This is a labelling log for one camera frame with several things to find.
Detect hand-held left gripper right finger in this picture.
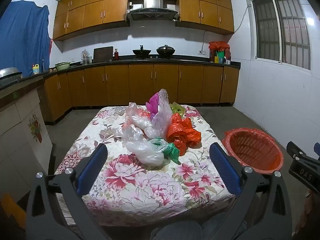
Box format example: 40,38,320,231
209,142,293,240

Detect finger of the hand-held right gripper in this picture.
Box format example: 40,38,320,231
286,141,320,166

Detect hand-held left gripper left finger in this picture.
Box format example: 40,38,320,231
26,144,110,240

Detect red plastic basket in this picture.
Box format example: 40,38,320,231
222,128,284,175

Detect magenta plastic bag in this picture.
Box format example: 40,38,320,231
146,92,161,114

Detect crumpled clear plastic bag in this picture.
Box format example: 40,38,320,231
114,125,148,143

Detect orange plastic bag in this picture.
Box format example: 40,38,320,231
166,113,202,156

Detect dark green plastic bag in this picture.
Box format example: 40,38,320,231
151,137,181,164

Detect floral tablecloth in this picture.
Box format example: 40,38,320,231
54,105,235,227

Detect large clear plastic bag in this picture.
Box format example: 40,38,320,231
125,138,168,166

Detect clear plastic bag red print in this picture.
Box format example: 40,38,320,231
125,102,153,128

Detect light green plastic bag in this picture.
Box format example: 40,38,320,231
169,102,186,118

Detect person's grey pants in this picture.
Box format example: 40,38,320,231
150,214,242,240

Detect yellow object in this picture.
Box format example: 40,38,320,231
0,192,27,229

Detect wooden base cabinets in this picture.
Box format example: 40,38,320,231
44,64,240,125

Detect bag of kitchen utensils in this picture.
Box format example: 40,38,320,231
80,49,91,66

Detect dark cutting board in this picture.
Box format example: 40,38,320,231
93,46,114,63

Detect red bag on rack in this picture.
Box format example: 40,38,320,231
208,41,231,64

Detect black kitchen countertop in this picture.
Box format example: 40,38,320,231
0,57,241,90

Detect barred window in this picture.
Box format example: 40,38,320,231
250,0,312,71

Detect metal basin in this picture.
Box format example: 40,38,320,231
0,67,23,81

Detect black wok with lid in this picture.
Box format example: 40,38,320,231
156,45,176,56
132,45,152,56

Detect blue cloth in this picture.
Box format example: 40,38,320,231
0,0,52,79

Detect steel range hood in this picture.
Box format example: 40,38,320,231
126,0,180,22

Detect wall cable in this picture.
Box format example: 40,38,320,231
201,4,252,53

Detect wooden wall cabinets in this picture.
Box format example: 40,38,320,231
53,0,235,41

